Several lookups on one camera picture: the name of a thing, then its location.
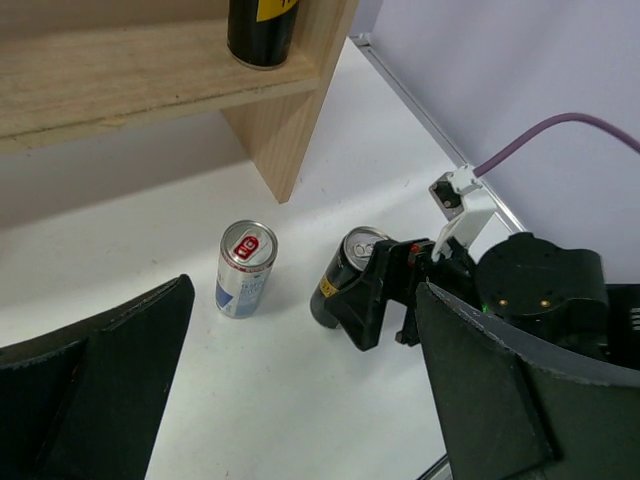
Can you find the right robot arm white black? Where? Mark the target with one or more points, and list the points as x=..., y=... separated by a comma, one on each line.
x=556, y=294

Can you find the black yellow beverage can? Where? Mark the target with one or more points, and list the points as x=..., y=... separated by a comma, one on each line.
x=260, y=32

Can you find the aluminium rail frame right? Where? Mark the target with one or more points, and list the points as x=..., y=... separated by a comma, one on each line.
x=419, y=111

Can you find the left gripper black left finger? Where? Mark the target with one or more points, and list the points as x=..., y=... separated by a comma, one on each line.
x=86, y=401

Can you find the dark green beverage can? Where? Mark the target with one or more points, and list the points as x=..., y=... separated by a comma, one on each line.
x=348, y=263

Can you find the silver slim beverage can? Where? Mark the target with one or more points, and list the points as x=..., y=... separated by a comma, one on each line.
x=248, y=250

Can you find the wooden two-tier shelf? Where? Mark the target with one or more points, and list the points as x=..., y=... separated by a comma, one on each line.
x=75, y=69

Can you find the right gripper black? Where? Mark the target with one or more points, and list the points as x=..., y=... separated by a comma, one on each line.
x=400, y=268

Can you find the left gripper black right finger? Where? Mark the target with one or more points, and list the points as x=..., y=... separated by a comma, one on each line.
x=513, y=406

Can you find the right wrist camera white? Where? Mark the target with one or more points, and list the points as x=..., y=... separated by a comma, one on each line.
x=467, y=206

